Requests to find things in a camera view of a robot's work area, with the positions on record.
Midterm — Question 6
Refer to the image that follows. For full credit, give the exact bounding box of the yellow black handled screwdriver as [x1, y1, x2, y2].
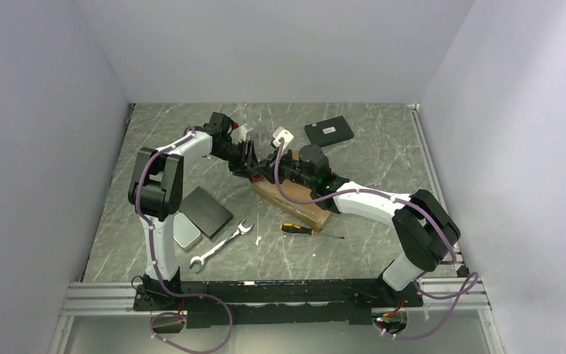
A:
[280, 223, 344, 239]

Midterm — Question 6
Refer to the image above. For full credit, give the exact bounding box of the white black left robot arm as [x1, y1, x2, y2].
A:
[127, 112, 258, 310]

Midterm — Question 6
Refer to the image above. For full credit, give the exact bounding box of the brown cardboard express box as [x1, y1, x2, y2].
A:
[249, 150, 332, 232]

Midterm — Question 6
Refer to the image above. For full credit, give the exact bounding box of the front aluminium frame rail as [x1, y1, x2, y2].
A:
[48, 282, 136, 353]

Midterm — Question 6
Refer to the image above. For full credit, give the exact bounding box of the dark grey flat slab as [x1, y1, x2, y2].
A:
[179, 187, 234, 240]

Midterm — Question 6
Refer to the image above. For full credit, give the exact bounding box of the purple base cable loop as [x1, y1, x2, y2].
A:
[149, 294, 235, 354]

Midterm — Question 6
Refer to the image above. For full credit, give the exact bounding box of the black flat box with label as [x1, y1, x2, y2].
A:
[304, 116, 354, 148]

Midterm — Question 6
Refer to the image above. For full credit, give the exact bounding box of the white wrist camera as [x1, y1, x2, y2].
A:
[272, 126, 294, 150]
[231, 123, 254, 143]

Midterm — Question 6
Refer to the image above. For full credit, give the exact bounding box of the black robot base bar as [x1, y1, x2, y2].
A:
[133, 279, 423, 329]

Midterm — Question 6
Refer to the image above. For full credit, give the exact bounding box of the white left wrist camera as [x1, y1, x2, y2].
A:
[231, 123, 254, 143]

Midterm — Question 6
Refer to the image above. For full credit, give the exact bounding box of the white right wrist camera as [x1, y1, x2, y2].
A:
[272, 126, 294, 150]

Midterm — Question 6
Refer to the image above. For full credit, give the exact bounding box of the silver open-end wrench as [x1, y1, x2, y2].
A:
[189, 219, 254, 274]

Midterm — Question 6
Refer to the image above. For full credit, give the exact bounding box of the aluminium table edge rail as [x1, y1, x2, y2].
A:
[407, 103, 469, 277]

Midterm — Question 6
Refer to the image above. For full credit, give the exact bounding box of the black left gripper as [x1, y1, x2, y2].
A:
[214, 139, 263, 181]

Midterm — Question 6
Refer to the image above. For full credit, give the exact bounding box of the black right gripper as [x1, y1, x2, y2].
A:
[255, 145, 315, 190]

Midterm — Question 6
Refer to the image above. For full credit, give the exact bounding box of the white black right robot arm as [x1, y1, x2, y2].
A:
[252, 145, 461, 306]

